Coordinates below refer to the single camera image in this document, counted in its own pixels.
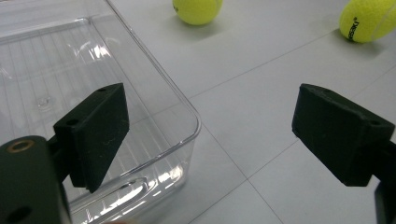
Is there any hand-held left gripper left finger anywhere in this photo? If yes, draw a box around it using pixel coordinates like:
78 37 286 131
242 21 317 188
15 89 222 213
46 82 131 194

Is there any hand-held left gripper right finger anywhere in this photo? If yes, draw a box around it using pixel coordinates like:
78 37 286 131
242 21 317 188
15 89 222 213
290 82 396 188

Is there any clear plastic container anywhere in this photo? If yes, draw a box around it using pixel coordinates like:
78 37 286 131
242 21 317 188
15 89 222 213
0 0 203 224

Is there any yellow-green tennis ball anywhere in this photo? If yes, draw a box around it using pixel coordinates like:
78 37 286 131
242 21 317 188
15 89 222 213
172 0 224 26
338 0 396 44

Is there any white table sheet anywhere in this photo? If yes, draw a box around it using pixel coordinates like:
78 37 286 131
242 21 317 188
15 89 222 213
106 0 396 224

